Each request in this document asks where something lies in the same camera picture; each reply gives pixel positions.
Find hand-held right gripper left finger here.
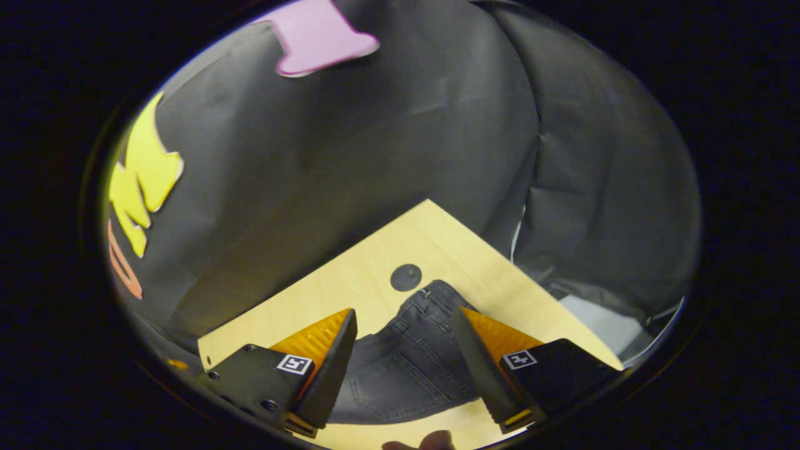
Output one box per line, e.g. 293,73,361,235
203,307,359,438

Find dark grey jeans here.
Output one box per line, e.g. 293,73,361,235
328,279,496,426

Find black table cable grommet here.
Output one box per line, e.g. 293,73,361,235
390,263,423,293

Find black backdrop cloth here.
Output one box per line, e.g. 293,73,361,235
103,0,704,376

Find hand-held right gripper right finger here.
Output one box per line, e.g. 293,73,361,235
451,306,626,435

